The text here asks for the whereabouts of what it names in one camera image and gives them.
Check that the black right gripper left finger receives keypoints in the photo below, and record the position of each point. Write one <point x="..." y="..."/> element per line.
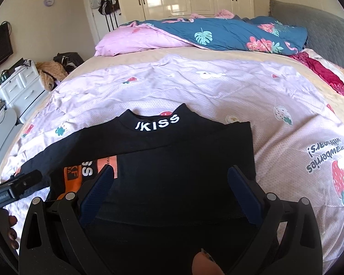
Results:
<point x="53" y="239"/>

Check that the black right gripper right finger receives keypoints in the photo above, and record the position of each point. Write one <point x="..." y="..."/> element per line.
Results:
<point x="288" y="239"/>

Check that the black IKISS long-sleeve shirt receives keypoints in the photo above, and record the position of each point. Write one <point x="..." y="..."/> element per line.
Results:
<point x="170" y="199"/>

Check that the right hand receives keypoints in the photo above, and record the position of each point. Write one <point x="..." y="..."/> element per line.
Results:
<point x="203" y="264"/>

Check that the pink strawberry print quilt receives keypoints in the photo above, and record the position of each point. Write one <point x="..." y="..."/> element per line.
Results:
<point x="297" y="119"/>

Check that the white drawer cabinet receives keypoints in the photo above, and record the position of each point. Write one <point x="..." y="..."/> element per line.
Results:
<point x="23" y="90"/>

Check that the tan fuzzy garment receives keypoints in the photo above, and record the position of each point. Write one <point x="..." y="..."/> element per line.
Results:
<point x="51" y="73"/>

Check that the black bag on floor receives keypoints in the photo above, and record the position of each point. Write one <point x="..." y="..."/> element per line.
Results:
<point x="69" y="60"/>

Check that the red and cream pillow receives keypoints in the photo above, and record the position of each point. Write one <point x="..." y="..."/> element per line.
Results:
<point x="331" y="73"/>

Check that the beige bed sheet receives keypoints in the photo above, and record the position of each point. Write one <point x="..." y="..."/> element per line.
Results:
<point x="220" y="86"/>

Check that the white door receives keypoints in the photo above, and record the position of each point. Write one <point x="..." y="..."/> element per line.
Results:
<point x="99" y="24"/>

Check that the blue floral duvet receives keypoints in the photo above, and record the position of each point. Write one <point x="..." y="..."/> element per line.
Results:
<point x="227" y="32"/>

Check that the grey quilted headboard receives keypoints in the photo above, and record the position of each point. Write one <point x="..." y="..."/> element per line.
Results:
<point x="325" y="30"/>

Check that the hanging bags on door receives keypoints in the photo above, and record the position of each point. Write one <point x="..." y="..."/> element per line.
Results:
<point x="105" y="7"/>

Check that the round wall clock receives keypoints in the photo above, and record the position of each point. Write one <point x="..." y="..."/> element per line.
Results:
<point x="48" y="3"/>

